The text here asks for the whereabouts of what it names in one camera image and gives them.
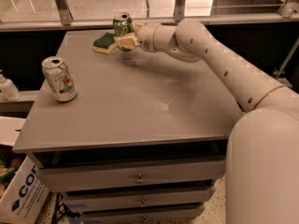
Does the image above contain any white cardboard box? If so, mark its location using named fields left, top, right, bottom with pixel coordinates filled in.
left=0, top=115, right=50, bottom=224

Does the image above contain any grey drawer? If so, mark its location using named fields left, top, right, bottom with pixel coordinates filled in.
left=64, top=186, right=215, bottom=212
left=36, top=159, right=224, bottom=192
left=81, top=203, right=204, bottom=224

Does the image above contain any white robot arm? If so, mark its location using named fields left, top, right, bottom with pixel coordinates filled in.
left=113, top=19, right=299, bottom=224

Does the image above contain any metal railing frame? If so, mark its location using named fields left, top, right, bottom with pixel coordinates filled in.
left=0, top=0, right=299, bottom=31

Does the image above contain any green soda can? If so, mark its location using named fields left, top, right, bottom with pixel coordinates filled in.
left=113, top=12, right=135, bottom=51

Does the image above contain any grey drawer cabinet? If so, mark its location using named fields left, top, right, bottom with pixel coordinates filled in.
left=12, top=24, right=244, bottom=224

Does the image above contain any top grey drawer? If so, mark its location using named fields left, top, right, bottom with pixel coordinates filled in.
left=36, top=159, right=224, bottom=192

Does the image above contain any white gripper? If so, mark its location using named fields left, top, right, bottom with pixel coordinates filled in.
left=114, top=22, right=160, bottom=52

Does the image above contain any bottom grey drawer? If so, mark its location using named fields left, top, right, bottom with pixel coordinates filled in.
left=81, top=203, right=204, bottom=224

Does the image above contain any white plastic bottle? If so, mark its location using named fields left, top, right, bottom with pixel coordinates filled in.
left=0, top=70, right=21, bottom=101

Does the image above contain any black cable on floor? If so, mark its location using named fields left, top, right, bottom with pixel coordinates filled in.
left=50, top=192, right=81, bottom=224

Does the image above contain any white 7up soda can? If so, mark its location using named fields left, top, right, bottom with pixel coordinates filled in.
left=42, top=56, right=77, bottom=102

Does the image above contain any middle grey drawer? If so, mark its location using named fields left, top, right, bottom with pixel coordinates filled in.
left=64, top=186, right=215, bottom=212

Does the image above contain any green and yellow sponge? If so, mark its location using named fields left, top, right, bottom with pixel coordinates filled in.
left=93, top=33, right=117, bottom=54

